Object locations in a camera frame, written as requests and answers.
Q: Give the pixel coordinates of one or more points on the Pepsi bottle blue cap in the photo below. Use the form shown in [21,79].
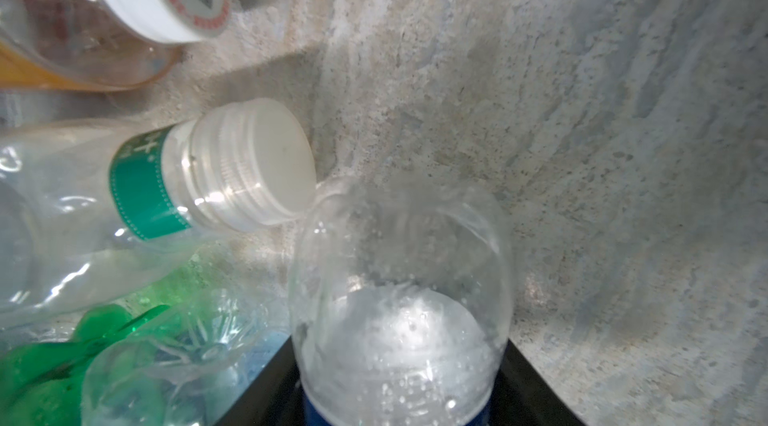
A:
[401,300]

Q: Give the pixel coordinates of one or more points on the clear bottle green neck band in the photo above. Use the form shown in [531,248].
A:
[92,211]

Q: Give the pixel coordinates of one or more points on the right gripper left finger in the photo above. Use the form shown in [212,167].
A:
[275,397]

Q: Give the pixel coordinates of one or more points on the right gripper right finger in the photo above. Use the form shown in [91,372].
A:
[521,396]

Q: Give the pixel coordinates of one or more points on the clear bottle blue cap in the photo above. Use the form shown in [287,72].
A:
[189,365]

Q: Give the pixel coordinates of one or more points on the red yellow tea bottle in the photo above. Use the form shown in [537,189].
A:
[101,45]

